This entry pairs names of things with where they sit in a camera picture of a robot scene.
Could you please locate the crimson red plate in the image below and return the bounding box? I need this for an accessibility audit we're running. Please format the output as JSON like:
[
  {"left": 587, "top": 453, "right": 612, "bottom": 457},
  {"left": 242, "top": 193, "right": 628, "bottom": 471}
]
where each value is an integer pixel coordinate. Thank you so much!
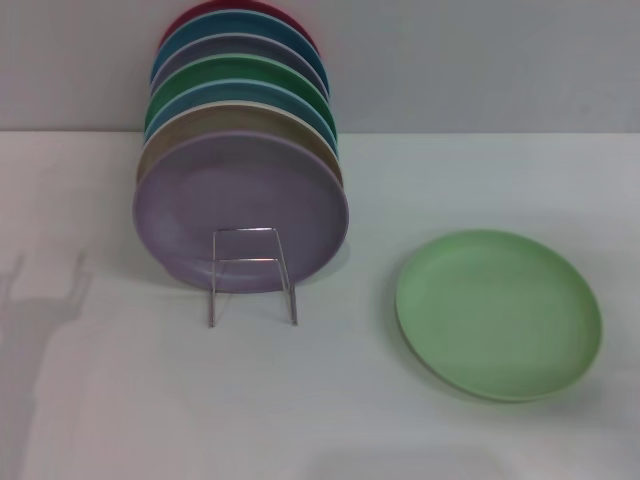
[{"left": 157, "top": 0, "right": 317, "bottom": 51}]

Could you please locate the teal blue plate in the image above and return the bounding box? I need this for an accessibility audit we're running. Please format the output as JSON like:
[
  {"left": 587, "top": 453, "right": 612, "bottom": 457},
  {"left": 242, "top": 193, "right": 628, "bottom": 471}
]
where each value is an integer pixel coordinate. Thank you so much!
[{"left": 150, "top": 11, "right": 325, "bottom": 84}]

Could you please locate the beige plate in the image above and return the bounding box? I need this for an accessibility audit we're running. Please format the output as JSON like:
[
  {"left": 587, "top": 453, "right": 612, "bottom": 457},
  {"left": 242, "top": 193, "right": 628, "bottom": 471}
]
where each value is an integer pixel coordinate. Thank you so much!
[{"left": 136, "top": 101, "right": 344, "bottom": 189}]

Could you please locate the grey purple plate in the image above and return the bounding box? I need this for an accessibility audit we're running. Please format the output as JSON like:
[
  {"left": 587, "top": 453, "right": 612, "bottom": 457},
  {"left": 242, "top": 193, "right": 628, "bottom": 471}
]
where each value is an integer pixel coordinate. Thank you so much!
[{"left": 149, "top": 32, "right": 330, "bottom": 96}]

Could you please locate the metal wire plate rack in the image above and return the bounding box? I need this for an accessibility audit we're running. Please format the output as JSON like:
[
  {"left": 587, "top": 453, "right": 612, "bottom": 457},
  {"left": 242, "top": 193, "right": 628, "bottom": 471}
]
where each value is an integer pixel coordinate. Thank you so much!
[{"left": 208, "top": 227, "right": 299, "bottom": 329}]

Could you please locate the light green plate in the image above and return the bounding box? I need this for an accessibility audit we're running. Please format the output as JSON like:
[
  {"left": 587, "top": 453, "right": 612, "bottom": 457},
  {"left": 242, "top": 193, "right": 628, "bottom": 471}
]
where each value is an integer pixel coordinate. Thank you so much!
[{"left": 395, "top": 228, "right": 604, "bottom": 405}]

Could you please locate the light blue plate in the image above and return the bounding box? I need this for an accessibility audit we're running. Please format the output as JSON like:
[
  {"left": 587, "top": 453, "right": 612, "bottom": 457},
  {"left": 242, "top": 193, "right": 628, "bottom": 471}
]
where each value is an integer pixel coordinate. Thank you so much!
[{"left": 143, "top": 78, "right": 340, "bottom": 151}]

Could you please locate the lilac plate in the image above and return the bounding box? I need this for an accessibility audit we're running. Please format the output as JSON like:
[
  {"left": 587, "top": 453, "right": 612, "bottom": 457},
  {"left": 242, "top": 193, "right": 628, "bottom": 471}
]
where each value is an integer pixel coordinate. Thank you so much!
[{"left": 132, "top": 130, "right": 351, "bottom": 294}]

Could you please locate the dark green plate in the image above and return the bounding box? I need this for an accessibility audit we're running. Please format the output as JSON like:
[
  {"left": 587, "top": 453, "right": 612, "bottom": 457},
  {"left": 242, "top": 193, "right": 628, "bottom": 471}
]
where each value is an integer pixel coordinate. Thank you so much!
[{"left": 145, "top": 54, "right": 335, "bottom": 134}]

